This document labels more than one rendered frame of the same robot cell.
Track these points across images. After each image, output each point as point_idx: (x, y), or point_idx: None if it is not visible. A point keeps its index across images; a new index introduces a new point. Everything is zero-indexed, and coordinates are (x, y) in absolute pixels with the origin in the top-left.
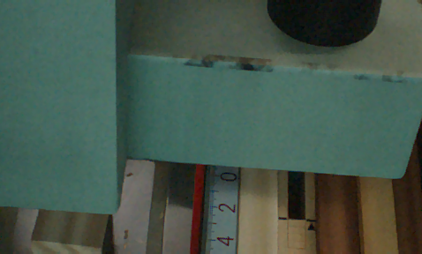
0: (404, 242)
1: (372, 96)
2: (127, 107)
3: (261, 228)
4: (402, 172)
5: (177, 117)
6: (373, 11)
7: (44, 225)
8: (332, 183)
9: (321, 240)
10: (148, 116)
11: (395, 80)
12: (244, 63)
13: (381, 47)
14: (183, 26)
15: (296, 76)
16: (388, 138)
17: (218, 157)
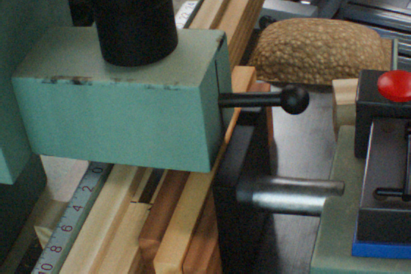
0: (205, 218)
1: (161, 102)
2: (21, 114)
3: (108, 204)
4: (207, 167)
5: (49, 122)
6: (157, 40)
7: (44, 217)
8: (173, 179)
9: (149, 214)
10: (34, 122)
11: (172, 89)
12: (75, 80)
13: (172, 67)
14: (50, 60)
15: (107, 87)
16: (185, 137)
17: (82, 153)
